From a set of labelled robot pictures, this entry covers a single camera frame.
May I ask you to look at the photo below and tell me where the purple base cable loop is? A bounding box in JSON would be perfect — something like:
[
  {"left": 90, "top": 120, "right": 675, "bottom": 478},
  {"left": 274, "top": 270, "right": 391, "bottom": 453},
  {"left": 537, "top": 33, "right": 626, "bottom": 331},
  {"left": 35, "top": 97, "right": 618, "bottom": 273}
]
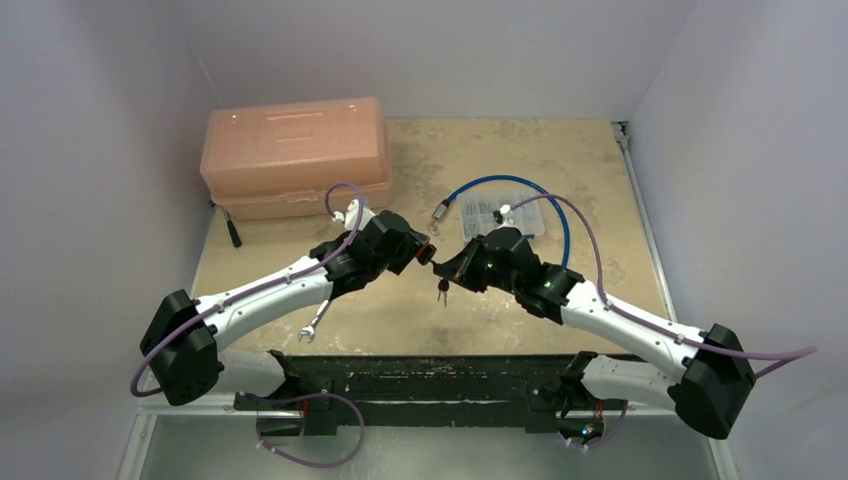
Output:
[{"left": 255, "top": 390, "right": 368, "bottom": 469}]

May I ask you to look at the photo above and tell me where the orange black padlock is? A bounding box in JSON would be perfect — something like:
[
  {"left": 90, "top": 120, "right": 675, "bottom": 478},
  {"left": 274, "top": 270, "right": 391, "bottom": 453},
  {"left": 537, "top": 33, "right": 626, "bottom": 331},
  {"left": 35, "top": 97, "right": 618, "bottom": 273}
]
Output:
[{"left": 415, "top": 243, "right": 437, "bottom": 265}]

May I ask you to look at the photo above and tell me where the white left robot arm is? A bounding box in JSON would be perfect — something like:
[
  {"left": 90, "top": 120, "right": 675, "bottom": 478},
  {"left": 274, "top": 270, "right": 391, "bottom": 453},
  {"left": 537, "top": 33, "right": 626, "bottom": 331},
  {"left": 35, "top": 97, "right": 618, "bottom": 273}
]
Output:
[{"left": 139, "top": 210, "right": 436, "bottom": 406}]

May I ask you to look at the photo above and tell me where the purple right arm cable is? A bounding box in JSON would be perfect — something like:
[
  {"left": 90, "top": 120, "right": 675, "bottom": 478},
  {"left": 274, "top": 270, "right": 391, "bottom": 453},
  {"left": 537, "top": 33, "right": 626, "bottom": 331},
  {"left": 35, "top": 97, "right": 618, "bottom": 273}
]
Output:
[{"left": 506, "top": 193, "right": 819, "bottom": 380}]

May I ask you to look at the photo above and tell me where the black-handled tool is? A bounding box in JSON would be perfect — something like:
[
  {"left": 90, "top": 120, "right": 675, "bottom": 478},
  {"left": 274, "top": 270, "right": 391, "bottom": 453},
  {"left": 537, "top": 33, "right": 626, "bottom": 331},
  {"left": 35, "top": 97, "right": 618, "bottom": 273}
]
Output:
[{"left": 221, "top": 208, "right": 243, "bottom": 249}]

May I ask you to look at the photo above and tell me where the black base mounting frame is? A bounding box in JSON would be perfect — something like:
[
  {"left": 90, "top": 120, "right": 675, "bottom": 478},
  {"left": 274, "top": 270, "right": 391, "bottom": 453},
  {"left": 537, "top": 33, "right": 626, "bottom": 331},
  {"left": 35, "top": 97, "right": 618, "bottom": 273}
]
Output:
[{"left": 234, "top": 353, "right": 622, "bottom": 441}]

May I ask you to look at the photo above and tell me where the clear plastic screw organizer box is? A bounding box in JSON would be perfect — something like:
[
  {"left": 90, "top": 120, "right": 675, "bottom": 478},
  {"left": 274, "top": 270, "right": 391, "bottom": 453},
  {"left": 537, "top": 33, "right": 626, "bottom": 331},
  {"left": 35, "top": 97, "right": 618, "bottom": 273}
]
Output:
[{"left": 460, "top": 190, "right": 548, "bottom": 241}]

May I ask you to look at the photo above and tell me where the silver open-end wrench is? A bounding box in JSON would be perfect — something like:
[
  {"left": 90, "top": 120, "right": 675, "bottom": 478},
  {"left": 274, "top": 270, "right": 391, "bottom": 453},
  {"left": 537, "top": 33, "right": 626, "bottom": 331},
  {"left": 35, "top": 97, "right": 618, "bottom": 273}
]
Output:
[{"left": 298, "top": 300, "right": 332, "bottom": 343}]

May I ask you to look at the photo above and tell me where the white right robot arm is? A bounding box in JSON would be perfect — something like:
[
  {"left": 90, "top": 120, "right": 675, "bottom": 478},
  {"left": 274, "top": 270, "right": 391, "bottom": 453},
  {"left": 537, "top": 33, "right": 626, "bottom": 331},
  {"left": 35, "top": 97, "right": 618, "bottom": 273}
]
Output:
[{"left": 433, "top": 227, "right": 756, "bottom": 440}]

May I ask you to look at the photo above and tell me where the blue cable lock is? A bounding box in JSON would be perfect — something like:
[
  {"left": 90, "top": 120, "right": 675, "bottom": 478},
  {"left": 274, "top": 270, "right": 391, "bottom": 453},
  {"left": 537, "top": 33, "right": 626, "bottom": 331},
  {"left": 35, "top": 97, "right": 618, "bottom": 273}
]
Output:
[{"left": 428, "top": 174, "right": 571, "bottom": 266}]

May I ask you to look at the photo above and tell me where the orange plastic toolbox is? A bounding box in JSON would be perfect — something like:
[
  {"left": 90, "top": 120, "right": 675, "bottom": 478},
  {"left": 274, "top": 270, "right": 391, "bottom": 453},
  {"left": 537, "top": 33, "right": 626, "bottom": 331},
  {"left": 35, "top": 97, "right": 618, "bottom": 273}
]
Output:
[{"left": 200, "top": 97, "right": 394, "bottom": 220}]

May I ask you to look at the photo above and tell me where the black-headed key bunch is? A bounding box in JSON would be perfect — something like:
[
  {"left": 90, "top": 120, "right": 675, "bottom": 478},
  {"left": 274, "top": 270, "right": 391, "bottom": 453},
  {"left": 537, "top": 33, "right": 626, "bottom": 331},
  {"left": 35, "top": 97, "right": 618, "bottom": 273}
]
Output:
[{"left": 433, "top": 262, "right": 453, "bottom": 307}]

